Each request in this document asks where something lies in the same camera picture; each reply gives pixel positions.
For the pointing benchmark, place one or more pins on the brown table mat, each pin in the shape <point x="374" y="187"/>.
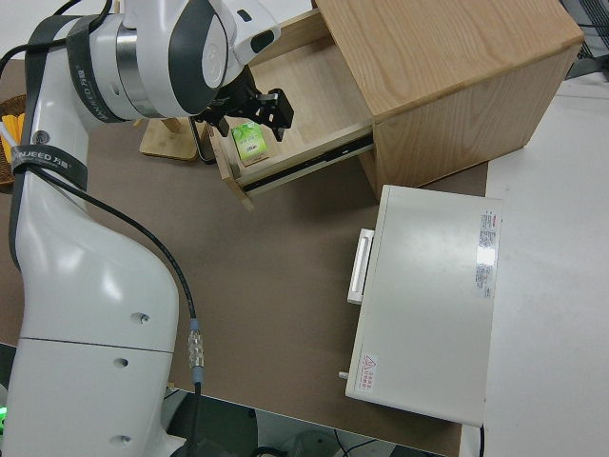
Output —
<point x="266" y="266"/>

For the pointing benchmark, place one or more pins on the small green carton box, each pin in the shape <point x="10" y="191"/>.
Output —
<point x="248" y="140"/>

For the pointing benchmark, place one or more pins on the dark mesh panel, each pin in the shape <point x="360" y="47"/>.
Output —
<point x="590" y="43"/>

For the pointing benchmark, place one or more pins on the dark robot mounting base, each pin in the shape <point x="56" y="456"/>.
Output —
<point x="223" y="428"/>

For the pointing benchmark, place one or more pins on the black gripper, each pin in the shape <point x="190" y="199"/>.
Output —
<point x="240" y="97"/>

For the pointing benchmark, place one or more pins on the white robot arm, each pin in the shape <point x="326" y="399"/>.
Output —
<point x="85" y="285"/>

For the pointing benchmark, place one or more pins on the wooden mug rack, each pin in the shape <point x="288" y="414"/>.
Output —
<point x="164" y="145"/>

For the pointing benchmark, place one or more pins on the light wooden cabinet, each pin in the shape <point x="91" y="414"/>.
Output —
<point x="452" y="57"/>

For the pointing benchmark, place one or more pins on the white toaster oven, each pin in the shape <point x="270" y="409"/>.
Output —
<point x="428" y="295"/>

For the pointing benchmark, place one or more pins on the brown wicker basket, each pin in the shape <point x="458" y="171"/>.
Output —
<point x="8" y="178"/>

